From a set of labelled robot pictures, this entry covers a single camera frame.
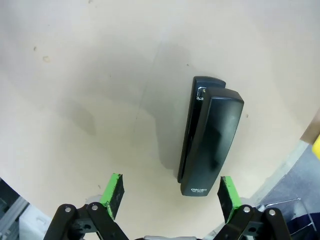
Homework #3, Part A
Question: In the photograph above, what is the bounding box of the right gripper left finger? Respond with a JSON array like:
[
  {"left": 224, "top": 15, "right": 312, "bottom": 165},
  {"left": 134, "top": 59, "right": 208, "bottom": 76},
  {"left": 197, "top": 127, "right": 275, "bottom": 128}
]
[{"left": 44, "top": 172, "right": 126, "bottom": 240}]

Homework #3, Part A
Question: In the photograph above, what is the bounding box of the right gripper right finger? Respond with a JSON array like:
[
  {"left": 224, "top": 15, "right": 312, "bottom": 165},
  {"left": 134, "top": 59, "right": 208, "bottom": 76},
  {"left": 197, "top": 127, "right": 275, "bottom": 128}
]
[{"left": 216, "top": 175, "right": 300, "bottom": 240}]

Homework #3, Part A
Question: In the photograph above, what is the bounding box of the person in yellow hoodie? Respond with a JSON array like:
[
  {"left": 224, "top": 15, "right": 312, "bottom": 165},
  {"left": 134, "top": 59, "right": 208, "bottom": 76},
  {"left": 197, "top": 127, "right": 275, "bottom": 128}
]
[{"left": 311, "top": 134, "right": 320, "bottom": 160}]

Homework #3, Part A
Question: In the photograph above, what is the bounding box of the black small box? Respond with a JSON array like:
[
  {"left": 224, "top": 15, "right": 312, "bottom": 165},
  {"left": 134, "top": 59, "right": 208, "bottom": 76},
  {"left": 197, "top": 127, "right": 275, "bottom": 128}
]
[{"left": 176, "top": 75, "right": 245, "bottom": 198}]

